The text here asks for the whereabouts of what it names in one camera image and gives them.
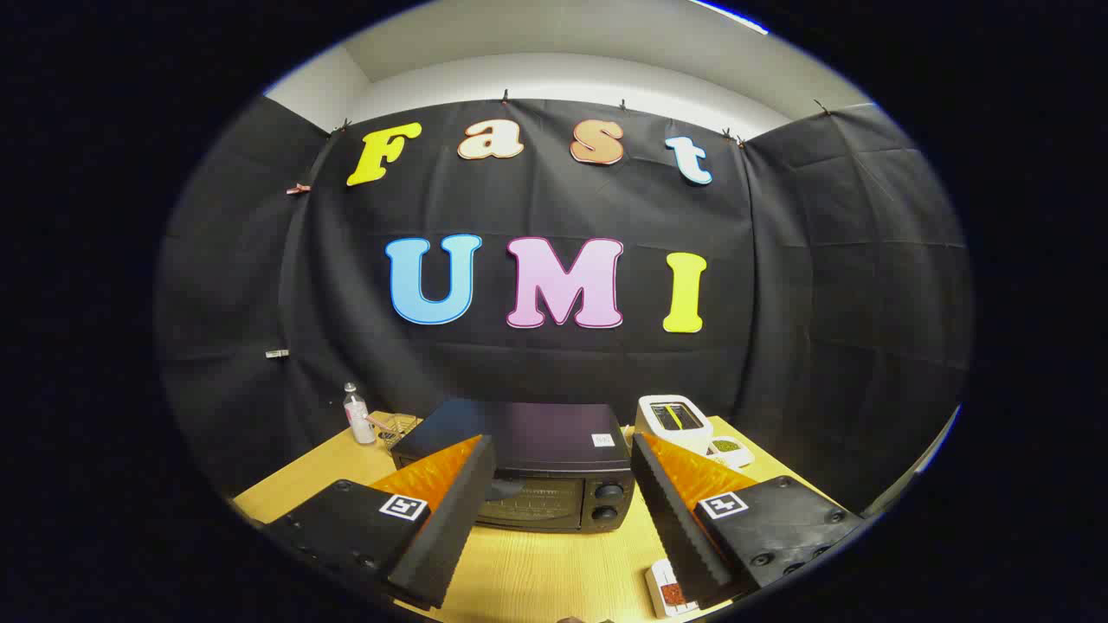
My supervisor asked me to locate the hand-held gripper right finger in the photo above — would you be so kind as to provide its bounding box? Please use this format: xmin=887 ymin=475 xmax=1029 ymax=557
xmin=630 ymin=433 xmax=866 ymax=609

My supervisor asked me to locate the white ribbed tray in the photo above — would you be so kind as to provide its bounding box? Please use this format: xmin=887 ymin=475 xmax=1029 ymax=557
xmin=645 ymin=558 xmax=702 ymax=620

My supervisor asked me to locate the white divided dish with beans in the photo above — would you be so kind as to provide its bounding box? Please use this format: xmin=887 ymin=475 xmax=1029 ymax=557
xmin=705 ymin=435 xmax=756 ymax=470

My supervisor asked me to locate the white toaster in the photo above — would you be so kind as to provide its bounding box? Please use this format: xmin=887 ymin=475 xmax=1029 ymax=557
xmin=635 ymin=395 xmax=715 ymax=455

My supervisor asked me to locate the black toaster oven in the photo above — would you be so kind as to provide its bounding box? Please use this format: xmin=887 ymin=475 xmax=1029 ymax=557
xmin=390 ymin=398 xmax=637 ymax=533

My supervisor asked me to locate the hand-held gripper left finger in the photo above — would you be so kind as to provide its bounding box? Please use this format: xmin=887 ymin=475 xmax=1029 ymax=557
xmin=260 ymin=434 xmax=498 ymax=609

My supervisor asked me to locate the small clear plastic bottle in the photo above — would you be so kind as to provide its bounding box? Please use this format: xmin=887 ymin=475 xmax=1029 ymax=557
xmin=343 ymin=382 xmax=377 ymax=446

